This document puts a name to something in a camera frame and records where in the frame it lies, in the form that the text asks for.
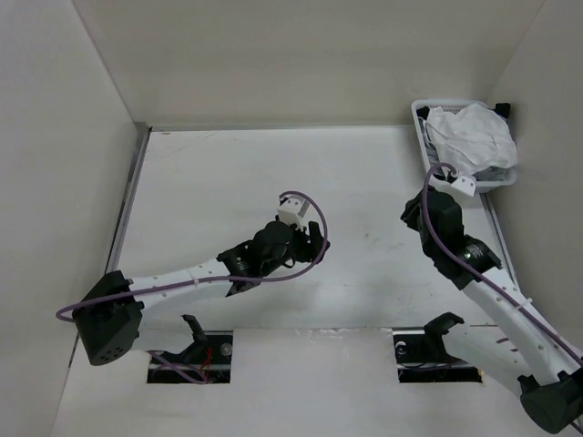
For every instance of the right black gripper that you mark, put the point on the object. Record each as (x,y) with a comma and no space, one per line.
(412,209)

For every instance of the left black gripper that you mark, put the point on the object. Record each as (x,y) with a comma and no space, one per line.
(317,244)

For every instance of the white tank top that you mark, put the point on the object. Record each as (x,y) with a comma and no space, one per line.
(473,140)

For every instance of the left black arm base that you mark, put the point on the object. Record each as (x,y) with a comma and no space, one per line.
(205,359)

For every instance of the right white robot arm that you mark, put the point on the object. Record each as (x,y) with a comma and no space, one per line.
(528,358)

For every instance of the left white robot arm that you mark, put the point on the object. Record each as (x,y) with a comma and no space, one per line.
(111,319)

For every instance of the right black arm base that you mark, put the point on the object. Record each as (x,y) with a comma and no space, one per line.
(421,357)

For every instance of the black tank top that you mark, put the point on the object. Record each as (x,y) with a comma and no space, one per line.
(503,109)

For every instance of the white plastic laundry basket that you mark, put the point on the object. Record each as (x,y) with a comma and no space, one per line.
(421,136)

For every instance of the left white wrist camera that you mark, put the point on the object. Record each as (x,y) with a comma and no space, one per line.
(292,210)

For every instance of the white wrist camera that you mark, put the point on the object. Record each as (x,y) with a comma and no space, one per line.
(462,187)
(292,210)

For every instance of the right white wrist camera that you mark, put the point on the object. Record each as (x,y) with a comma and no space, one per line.
(462,187)

